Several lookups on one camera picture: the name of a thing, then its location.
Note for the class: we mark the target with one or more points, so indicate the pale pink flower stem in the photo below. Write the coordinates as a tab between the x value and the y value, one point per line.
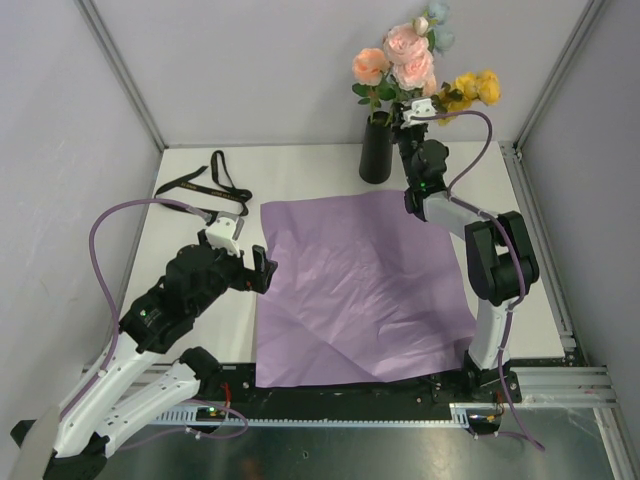
412	63

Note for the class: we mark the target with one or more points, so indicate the aluminium frame post right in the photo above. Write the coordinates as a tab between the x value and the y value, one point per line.
569	53

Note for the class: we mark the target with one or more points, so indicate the aluminium frame post left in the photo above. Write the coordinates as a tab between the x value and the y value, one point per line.
102	36

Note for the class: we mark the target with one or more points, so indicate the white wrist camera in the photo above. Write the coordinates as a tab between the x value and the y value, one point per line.
224	231
417	111

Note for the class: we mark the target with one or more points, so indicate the white slotted cable duct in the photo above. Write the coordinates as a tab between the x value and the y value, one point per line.
455	415

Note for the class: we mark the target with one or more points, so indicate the pink rose flower stem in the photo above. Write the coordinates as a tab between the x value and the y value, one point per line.
373	85

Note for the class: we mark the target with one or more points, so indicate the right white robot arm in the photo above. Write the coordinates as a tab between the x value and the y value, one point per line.
501	263

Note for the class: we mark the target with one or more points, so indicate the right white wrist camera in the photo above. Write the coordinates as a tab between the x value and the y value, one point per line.
417	111

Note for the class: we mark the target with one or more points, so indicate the pink paper flower bouquet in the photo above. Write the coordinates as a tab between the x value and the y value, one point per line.
363	292

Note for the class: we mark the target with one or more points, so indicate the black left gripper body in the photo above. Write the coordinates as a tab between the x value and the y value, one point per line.
230	271

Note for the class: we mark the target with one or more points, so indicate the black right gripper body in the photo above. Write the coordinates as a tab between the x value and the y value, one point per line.
409	141

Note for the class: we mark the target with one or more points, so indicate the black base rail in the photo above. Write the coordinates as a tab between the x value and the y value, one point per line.
236	385

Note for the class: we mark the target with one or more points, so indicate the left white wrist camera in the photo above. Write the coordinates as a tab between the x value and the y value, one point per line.
224	231

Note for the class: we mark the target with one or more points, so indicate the yellow artificial flower stem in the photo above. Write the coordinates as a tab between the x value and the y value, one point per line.
466	90

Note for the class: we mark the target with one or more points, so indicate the black cylindrical vase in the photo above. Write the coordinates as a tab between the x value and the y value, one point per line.
377	147

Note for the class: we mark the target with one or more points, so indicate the aluminium frame post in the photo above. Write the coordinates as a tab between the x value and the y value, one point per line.
569	53
102	36

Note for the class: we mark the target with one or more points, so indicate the blue artificial flower stem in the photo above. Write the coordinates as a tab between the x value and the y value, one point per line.
438	12

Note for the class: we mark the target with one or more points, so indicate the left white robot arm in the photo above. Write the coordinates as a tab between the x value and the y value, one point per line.
75	440

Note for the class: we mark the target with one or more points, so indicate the aluminium frame profile right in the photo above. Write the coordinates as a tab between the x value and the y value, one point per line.
569	382

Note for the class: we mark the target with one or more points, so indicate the black ribbon gold lettering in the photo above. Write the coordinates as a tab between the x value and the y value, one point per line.
221	178

